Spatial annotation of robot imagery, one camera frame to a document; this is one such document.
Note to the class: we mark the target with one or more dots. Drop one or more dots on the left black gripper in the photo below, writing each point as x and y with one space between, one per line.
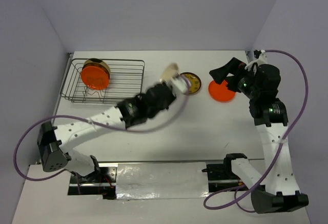
172 96

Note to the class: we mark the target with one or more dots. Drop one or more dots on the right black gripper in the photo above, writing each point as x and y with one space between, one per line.
234 66

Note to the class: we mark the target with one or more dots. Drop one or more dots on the orange plate front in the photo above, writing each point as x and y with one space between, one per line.
220 92

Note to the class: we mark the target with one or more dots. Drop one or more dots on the orange plate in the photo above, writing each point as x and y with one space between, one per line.
220 92
95 77

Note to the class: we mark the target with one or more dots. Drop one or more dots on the yellow patterned plate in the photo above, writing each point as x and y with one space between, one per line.
195 82

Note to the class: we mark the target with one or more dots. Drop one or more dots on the pink floral plate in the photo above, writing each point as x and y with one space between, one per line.
170 72

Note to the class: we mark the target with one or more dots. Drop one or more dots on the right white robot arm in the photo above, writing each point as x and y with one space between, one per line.
276 190

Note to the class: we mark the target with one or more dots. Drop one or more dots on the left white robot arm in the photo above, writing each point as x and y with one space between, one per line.
57 144

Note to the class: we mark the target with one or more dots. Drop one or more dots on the yellow plate brown rim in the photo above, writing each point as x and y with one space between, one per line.
95 62

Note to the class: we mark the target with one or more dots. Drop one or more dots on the silver foil sheet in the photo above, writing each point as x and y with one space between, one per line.
182 180

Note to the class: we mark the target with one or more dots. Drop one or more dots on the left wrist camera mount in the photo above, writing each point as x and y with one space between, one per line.
180 85

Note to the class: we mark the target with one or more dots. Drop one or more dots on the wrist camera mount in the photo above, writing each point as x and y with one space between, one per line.
259 58
180 85

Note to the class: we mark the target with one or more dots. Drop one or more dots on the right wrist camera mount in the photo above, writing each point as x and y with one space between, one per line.
259 58

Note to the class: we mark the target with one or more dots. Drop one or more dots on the metal wire dish rack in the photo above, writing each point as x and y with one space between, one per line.
126 80

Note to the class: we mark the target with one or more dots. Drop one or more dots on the black metal base rail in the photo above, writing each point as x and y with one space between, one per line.
104 185

